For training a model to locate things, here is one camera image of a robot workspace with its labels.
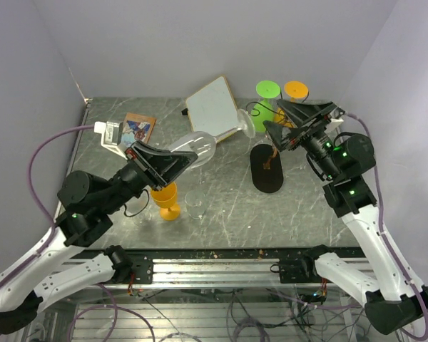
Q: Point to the black oval rack base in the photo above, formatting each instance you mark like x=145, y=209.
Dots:
x=266, y=168

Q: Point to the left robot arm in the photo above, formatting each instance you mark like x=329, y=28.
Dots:
x=34, y=284

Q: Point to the clear wine glass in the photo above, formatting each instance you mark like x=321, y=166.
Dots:
x=204, y=144
x=142, y=208

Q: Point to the green plastic wine glass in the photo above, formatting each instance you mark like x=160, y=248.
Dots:
x=263, y=110

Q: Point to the clear ribbed glass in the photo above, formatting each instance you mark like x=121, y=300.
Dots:
x=195, y=204

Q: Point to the orange plastic wine glass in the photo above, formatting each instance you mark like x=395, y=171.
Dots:
x=167, y=200

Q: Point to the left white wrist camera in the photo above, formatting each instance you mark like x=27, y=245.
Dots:
x=111, y=134

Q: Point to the small whiteboard yellow frame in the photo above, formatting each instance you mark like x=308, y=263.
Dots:
x=213, y=110

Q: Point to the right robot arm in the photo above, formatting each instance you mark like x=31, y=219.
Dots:
x=395, y=296

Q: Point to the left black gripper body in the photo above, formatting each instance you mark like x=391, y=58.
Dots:
x=151, y=177

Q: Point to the clear wine glass front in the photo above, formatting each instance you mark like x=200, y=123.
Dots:
x=142, y=208

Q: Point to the aluminium rail frame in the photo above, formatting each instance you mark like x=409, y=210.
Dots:
x=223, y=273

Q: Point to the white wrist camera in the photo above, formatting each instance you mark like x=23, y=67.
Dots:
x=111, y=134
x=336, y=119

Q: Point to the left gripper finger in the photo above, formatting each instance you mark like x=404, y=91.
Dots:
x=165, y=170
x=148, y=151

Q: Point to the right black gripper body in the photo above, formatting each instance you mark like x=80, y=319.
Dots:
x=304, y=134

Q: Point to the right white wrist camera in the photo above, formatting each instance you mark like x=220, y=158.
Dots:
x=336, y=119

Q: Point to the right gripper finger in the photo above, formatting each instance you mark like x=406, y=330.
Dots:
x=280, y=135
x=302, y=113

